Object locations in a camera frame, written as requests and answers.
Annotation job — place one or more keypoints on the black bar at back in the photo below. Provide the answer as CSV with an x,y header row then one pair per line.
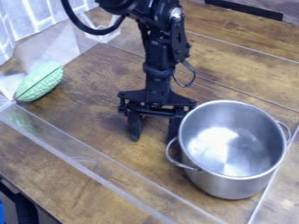
x,y
246,9

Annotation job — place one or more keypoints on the white brick pattern curtain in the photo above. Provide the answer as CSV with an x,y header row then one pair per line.
x,y
23,18

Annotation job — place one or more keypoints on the clear acrylic barrier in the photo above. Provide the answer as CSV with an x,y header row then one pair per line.
x,y
166,206
59,44

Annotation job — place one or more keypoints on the clear acrylic barrier left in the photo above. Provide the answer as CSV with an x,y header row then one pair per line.
x,y
59,44

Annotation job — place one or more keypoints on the stainless steel pot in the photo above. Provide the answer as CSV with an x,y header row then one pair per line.
x,y
233,146

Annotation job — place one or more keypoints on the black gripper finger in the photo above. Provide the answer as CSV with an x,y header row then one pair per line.
x,y
135,124
174,128

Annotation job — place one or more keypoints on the clear acrylic barrier front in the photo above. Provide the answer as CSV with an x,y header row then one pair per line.
x,y
166,206

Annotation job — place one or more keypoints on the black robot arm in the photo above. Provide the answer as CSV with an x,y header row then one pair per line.
x,y
160,23

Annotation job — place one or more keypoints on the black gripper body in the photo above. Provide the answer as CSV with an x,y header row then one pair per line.
x,y
156,100

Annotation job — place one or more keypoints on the green bumpy toy gourd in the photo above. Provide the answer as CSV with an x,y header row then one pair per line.
x,y
39,82

